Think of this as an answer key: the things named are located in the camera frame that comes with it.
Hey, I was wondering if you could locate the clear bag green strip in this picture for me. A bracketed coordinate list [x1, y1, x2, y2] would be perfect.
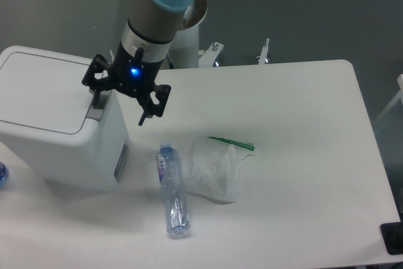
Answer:
[184, 136, 255, 204]

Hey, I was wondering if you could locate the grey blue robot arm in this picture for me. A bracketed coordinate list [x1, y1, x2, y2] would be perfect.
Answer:
[82, 0, 193, 125]

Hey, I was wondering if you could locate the black device at right edge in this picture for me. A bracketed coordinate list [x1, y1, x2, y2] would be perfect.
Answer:
[380, 222, 402, 255]

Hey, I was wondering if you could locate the blue bottle at left edge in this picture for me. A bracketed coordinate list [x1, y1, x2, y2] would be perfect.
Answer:
[0, 162, 9, 188]

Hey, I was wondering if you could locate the white push-button trash can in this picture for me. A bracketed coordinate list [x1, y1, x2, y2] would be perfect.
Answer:
[1, 46, 129, 191]

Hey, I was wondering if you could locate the clear plastic water bottle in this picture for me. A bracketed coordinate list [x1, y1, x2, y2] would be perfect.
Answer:
[156, 142, 190, 239]

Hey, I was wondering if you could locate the white frame at right edge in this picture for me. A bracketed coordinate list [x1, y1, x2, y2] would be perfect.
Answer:
[373, 75, 402, 134]

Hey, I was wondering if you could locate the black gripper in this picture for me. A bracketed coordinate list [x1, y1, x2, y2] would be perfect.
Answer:
[82, 43, 171, 126]

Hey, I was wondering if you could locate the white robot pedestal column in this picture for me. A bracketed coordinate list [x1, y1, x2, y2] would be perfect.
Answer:
[169, 0, 208, 68]

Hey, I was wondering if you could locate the white pedestal base frame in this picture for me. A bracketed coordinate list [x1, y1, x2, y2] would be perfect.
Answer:
[110, 38, 270, 69]

